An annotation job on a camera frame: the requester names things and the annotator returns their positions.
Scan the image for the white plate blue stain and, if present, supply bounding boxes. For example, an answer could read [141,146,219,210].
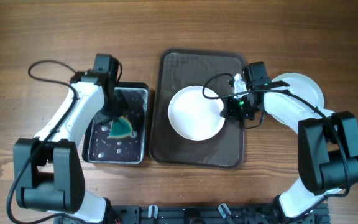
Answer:
[168,86,225,141]

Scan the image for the dark brown serving tray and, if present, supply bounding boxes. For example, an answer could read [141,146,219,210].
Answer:
[149,49,247,169]

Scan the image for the green yellow sponge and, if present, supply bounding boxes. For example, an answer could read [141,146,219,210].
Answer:
[108,116,133,139]

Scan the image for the black metal water tray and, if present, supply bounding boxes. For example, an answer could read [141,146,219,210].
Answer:
[82,82,149,164]

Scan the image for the white plate front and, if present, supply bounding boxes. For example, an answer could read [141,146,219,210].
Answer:
[264,73,324,132]

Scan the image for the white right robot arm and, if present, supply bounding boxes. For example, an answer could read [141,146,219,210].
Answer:
[220,77,358,223]

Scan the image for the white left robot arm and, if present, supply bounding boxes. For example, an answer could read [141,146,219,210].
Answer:
[6,72,118,223]

